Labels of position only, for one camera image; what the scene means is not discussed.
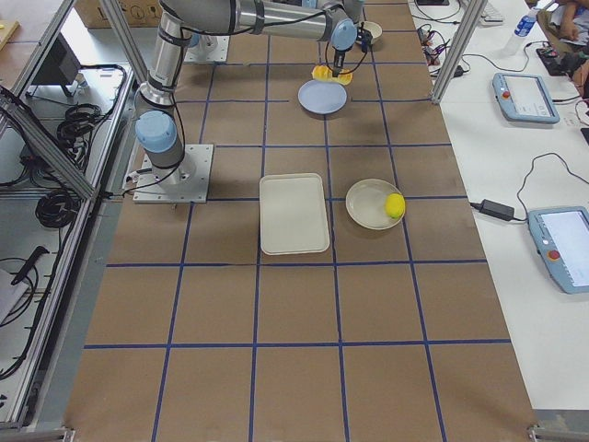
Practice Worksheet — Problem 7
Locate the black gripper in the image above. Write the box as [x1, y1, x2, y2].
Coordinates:
[332, 49, 345, 77]

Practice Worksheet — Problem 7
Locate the yellow bread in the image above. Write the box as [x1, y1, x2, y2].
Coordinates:
[311, 64, 353, 86]

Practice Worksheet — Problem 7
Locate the blue plate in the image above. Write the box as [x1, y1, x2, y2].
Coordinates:
[297, 80, 348, 115]

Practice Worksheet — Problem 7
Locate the cream shallow plate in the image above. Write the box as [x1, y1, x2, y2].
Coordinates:
[346, 179, 405, 230]

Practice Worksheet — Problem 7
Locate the cream bowl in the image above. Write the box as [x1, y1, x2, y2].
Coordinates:
[359, 21, 383, 45]

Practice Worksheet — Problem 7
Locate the yellow lemon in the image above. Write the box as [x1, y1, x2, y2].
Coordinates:
[384, 193, 406, 219]

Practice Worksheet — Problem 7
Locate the cream rectangular tray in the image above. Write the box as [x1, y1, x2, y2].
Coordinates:
[260, 173, 330, 256]

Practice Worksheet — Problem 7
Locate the blue teach pendant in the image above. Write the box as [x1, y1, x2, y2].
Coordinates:
[527, 206, 588, 295]
[491, 73, 560, 124]

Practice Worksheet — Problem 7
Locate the plastic water bottle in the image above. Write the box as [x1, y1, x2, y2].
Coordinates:
[504, 8, 538, 56]

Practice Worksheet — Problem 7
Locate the cardboard box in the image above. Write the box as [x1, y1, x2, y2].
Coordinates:
[75, 0, 163, 29]

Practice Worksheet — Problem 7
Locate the black power adapter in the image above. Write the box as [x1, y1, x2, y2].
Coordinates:
[479, 199, 514, 221]

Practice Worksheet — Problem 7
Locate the aluminium frame post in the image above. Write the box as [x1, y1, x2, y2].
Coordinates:
[431, 0, 487, 105]

